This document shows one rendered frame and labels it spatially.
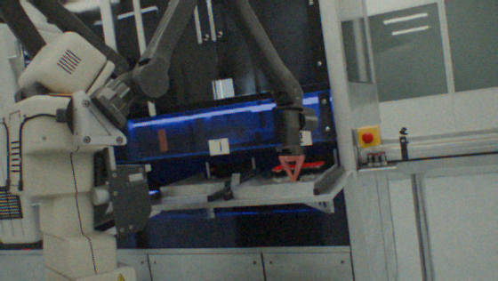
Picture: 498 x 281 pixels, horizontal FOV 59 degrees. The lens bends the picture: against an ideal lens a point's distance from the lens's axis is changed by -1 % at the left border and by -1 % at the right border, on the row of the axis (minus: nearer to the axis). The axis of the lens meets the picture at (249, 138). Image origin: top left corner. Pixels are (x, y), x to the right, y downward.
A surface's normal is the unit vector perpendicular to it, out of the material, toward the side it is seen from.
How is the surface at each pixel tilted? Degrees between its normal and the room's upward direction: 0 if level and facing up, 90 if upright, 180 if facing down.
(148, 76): 89
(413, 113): 90
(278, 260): 90
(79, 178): 90
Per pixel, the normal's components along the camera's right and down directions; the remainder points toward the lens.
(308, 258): -0.37, 0.10
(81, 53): 0.66, -0.05
